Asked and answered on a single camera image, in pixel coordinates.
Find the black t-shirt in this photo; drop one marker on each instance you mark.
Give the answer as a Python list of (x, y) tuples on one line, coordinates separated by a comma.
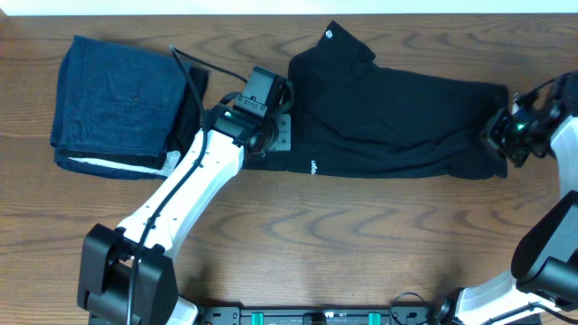
[(353, 118)]

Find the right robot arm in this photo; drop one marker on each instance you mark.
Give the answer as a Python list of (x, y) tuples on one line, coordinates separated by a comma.
[(543, 272)]

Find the folded dark blue jeans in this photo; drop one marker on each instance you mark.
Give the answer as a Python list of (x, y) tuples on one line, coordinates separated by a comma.
[(115, 109)]

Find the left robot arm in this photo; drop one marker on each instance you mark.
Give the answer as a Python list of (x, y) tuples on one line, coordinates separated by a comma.
[(126, 273)]

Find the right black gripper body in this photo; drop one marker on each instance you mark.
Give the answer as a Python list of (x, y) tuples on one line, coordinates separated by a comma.
[(510, 139)]

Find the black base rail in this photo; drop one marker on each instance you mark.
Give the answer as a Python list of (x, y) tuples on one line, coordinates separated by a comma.
[(411, 315)]

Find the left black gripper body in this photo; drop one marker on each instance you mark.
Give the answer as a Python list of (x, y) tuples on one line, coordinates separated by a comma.
[(281, 131)]

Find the folded black garment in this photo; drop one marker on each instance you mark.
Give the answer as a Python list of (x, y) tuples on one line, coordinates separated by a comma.
[(187, 121)]

